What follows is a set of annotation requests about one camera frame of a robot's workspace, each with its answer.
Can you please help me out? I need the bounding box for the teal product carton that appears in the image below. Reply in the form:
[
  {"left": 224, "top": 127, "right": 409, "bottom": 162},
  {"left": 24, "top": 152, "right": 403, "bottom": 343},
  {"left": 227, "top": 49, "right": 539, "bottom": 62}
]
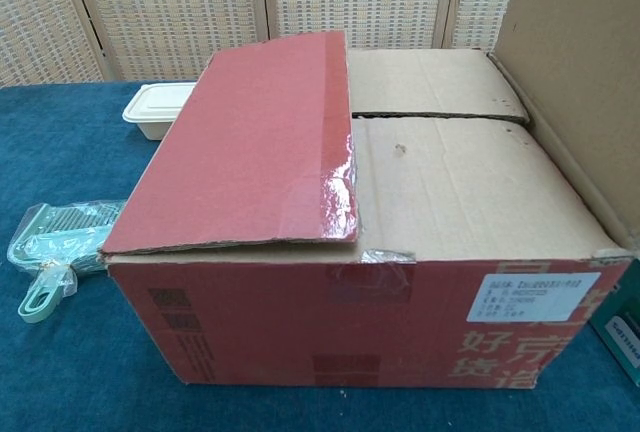
[{"left": 588, "top": 264, "right": 640, "bottom": 389}]

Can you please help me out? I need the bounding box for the blue felt table cover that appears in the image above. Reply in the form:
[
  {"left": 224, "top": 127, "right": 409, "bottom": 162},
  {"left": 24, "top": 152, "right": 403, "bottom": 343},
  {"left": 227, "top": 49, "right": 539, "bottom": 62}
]
[{"left": 0, "top": 80, "right": 640, "bottom": 432}]

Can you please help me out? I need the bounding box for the beige lidded food container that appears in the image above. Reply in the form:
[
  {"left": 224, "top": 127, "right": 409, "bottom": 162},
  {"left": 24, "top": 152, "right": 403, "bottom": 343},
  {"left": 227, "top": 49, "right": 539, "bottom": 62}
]
[{"left": 121, "top": 82, "right": 198, "bottom": 143}]

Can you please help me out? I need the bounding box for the large red cardboard box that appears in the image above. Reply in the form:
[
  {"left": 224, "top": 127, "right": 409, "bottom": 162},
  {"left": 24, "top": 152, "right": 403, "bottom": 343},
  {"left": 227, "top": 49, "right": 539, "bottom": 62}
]
[{"left": 99, "top": 0, "right": 640, "bottom": 404}]

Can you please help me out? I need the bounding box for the woven folding screen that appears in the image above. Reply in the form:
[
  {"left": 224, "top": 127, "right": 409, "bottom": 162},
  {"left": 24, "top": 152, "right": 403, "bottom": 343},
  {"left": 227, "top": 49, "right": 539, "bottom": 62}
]
[{"left": 0, "top": 0, "right": 526, "bottom": 89}]

